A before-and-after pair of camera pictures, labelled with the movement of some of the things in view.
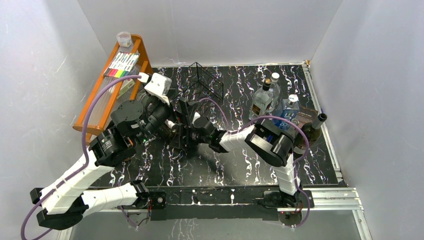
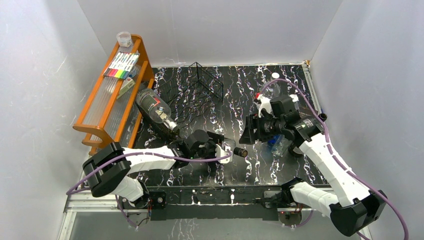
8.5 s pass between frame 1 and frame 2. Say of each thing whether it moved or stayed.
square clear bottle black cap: moved
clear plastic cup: stayed
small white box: stayed
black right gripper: moved
